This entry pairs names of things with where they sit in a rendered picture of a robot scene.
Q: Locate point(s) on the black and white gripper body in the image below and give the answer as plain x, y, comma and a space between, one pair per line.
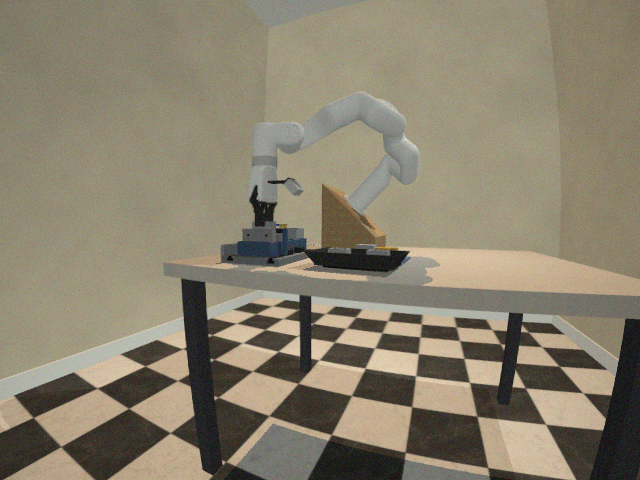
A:
260, 175

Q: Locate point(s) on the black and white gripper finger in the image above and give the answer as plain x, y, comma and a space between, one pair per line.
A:
258, 210
269, 210

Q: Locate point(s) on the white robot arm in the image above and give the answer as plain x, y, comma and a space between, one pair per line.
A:
401, 159

